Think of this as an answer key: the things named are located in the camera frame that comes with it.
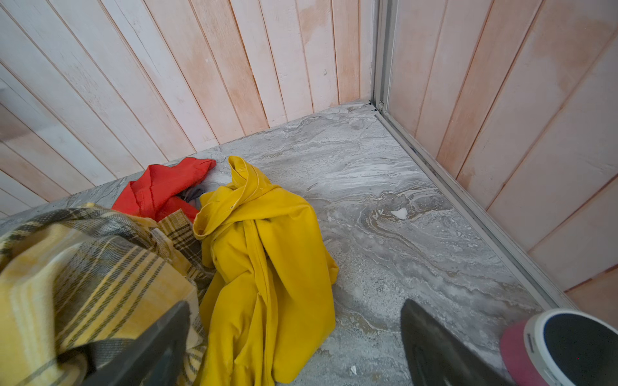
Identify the mustard yellow cloth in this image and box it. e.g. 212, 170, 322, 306
193, 156, 339, 385

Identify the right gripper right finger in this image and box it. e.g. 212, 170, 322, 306
400, 299, 511, 385

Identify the red cloth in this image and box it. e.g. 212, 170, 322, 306
112, 157, 217, 221

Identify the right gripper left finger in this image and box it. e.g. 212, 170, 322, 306
83, 301, 190, 385

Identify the yellow plaid cloth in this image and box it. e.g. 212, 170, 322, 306
1, 204, 212, 385

